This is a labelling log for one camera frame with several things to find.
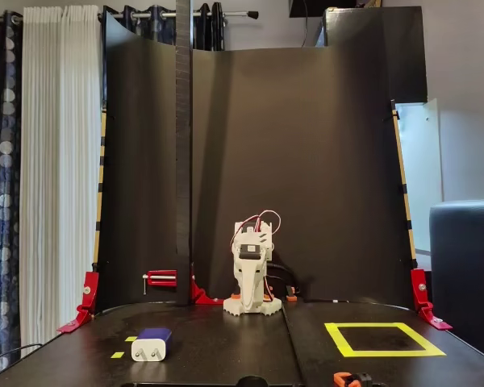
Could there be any white moving gripper jaw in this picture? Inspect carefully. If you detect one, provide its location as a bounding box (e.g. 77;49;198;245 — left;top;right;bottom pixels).
236;276;252;314

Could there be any white fixed gripper jaw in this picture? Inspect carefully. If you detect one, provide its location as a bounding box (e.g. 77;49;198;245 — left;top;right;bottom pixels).
250;273;266;312

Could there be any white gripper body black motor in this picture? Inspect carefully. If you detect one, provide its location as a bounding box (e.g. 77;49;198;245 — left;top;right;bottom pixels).
233;240;275;277

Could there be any blue white charger block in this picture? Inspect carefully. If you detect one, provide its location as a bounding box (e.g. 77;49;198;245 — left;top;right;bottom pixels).
130;327;173;363

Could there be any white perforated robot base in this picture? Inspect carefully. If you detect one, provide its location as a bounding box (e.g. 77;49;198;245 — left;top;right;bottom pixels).
223;297;284;318

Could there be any red screw clamp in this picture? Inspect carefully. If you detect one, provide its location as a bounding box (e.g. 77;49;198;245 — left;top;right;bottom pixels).
141;268;179;297

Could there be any black backdrop sheet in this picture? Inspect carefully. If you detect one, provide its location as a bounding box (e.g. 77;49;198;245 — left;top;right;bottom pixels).
95;5;428;316

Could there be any yellow tape square outline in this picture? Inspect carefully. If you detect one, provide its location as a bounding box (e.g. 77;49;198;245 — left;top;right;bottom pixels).
323;321;447;359

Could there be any black vertical pole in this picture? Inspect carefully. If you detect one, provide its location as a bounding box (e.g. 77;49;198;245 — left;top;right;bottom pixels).
174;0;194;308

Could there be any yellow black striped stick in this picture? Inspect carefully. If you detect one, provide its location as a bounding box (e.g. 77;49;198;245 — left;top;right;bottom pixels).
91;107;107;272
390;98;419;271

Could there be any white cabinet door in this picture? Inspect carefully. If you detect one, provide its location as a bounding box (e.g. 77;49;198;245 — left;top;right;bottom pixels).
394;98;444;259

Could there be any white pleated curtain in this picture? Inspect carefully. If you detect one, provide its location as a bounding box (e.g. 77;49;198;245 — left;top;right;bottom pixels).
19;4;105;358

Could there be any dark blue armchair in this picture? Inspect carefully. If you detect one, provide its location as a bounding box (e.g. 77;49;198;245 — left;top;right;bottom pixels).
428;198;484;358

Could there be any dark blue curtain panel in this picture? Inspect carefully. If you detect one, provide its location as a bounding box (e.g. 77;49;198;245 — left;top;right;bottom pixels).
120;2;226;52

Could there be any metal curtain rod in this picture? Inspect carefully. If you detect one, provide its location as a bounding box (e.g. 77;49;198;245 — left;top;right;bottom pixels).
98;10;260;21

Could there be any dark blue dotted curtain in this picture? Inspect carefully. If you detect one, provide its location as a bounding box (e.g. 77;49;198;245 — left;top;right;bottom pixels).
0;10;24;374

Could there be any black sleeved power cable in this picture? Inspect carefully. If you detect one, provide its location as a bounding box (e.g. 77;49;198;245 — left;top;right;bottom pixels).
267;263;303;293

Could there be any red white wrist cable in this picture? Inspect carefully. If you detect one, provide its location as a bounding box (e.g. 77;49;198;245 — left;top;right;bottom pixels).
229;210;282;253

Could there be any red pole base bracket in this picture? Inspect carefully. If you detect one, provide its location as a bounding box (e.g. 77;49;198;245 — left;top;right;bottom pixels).
190;260;226;306

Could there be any red corner bracket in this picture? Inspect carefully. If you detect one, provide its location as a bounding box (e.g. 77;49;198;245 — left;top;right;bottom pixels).
56;270;101;335
410;268;454;333

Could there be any thin black floor cable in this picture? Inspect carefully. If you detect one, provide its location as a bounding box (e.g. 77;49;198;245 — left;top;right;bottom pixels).
0;343;44;366

